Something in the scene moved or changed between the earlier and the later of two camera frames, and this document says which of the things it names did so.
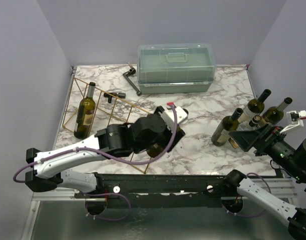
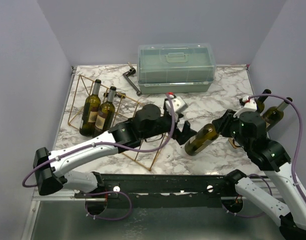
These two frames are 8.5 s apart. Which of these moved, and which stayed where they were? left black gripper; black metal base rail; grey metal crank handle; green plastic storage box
Moved: left black gripper
Stayed: green plastic storage box; grey metal crank handle; black metal base rail
